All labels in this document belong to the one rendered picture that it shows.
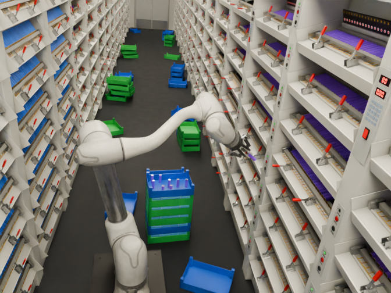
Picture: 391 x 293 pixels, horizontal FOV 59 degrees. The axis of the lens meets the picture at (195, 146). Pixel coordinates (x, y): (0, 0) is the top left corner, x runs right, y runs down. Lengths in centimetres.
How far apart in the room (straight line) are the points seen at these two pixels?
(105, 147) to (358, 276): 102
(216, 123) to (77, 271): 137
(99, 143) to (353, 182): 95
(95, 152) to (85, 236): 128
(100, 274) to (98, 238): 64
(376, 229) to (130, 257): 109
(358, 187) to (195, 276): 144
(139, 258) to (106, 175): 43
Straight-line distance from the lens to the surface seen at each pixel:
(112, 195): 175
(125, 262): 176
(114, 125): 421
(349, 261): 130
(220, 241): 261
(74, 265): 246
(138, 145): 147
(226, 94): 313
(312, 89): 159
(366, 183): 117
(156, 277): 198
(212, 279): 235
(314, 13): 166
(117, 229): 186
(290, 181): 163
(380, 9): 153
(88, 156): 145
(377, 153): 112
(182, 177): 247
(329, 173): 136
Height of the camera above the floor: 176
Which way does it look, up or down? 28 degrees down
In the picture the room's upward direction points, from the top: 5 degrees clockwise
